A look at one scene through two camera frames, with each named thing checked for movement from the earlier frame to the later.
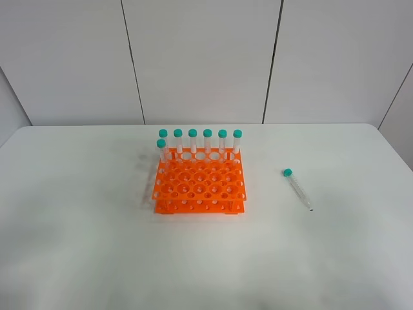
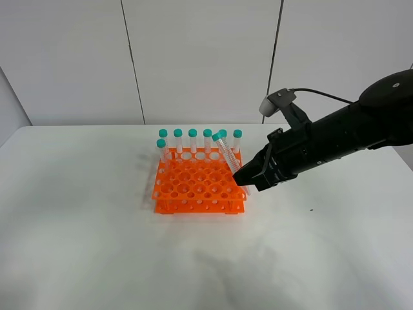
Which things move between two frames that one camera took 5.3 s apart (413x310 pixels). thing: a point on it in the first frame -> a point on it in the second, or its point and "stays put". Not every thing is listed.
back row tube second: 178,134 stays put
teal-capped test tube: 300,192 -> 230,159
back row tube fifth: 222,136 stays put
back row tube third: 192,134 stays put
